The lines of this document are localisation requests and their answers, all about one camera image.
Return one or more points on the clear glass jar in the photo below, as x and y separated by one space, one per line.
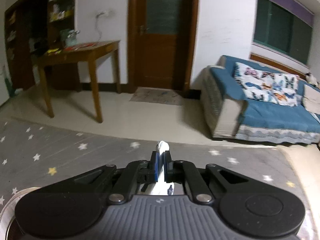
68 38

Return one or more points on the grey cushion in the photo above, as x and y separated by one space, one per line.
312 98

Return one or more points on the green framed window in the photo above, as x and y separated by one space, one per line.
275 27

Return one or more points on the yellow paper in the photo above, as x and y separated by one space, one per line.
53 51

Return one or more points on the patterned doormat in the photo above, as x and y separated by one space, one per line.
155 96

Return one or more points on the red paper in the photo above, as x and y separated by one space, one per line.
80 45

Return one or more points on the grey star quilted table cover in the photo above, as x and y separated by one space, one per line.
75 155

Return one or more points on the wooden side table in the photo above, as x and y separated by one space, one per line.
85 52

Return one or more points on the wooden shelf cabinet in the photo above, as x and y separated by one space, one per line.
25 42

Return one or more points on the brown wooden door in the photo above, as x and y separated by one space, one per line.
160 55

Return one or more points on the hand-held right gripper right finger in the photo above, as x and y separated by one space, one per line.
168 166

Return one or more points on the white polka dot pants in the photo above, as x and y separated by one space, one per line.
162 145

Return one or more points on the blue sofa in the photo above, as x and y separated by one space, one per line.
270 115

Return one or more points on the butterfly print pillow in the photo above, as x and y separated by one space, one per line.
250 85
287 90

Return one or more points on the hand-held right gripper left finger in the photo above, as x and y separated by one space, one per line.
156 167

